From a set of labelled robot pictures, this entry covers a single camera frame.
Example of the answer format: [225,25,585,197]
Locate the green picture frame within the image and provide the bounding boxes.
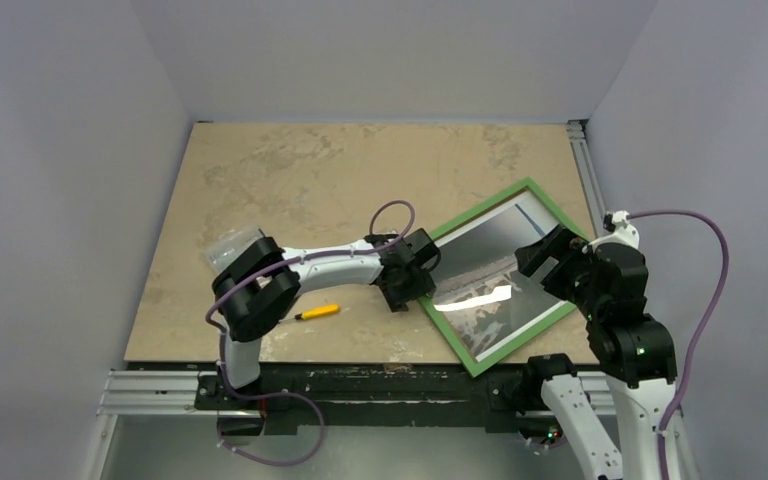
[417,176,592,379]

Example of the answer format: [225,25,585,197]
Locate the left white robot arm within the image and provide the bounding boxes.
[206,229,442,409]

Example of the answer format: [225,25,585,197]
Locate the yellow handled screwdriver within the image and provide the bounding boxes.
[283,304,341,322]

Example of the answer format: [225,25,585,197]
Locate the front aluminium rail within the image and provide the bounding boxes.
[97,370,683,419]

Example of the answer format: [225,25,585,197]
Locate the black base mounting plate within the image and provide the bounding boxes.
[125,361,587,439]

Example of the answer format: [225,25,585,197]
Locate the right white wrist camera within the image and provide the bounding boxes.
[588,210,640,251]

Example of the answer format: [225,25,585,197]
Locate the landscape photo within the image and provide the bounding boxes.
[431,192,581,364]

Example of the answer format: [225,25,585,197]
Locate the clear plastic organizer box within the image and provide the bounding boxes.
[204,225,265,274]

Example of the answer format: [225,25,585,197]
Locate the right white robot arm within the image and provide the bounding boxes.
[509,219,678,479]

